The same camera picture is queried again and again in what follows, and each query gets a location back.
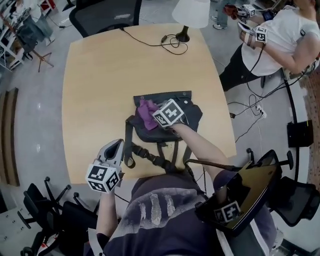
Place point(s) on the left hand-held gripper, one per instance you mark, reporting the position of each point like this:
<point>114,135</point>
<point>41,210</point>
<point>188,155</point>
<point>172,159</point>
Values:
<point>102,175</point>

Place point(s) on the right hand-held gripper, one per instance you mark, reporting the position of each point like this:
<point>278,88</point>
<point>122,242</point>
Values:
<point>170,113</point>

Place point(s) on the purple cloth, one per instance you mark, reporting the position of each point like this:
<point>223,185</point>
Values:
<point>146,115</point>

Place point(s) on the black backpack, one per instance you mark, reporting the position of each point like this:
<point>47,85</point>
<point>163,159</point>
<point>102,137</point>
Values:
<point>155,135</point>

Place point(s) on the person's right forearm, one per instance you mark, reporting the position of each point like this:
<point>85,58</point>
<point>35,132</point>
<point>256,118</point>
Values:
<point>200,147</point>

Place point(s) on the person's left forearm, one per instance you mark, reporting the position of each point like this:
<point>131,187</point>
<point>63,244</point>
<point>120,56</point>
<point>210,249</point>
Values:
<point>106,212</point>

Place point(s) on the red cloth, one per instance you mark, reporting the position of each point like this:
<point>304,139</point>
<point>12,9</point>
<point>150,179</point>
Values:
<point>230,10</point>

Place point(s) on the person's dark printed shirt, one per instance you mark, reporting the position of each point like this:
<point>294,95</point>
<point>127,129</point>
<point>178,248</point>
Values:
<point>160,220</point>

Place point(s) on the white power strip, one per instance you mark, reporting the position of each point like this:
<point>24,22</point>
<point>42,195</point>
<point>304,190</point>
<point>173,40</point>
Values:
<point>261,111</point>

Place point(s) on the brown wooden bench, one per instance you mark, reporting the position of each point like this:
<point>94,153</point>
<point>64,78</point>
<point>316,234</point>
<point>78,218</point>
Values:
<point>8,137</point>

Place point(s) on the white shade table lamp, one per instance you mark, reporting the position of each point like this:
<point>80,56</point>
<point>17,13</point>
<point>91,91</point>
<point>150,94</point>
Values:
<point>191,12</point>

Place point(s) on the black mesh office chair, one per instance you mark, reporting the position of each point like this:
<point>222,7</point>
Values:
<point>300,200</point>
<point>105,15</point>

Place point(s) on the black box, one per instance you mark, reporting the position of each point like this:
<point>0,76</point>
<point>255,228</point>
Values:
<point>299,133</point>

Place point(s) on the wooden coat rack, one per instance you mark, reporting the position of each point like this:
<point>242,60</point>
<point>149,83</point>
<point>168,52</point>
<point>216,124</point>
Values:
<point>27,47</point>

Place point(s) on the white shelf unit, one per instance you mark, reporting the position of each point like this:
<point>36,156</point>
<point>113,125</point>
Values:
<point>8,52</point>

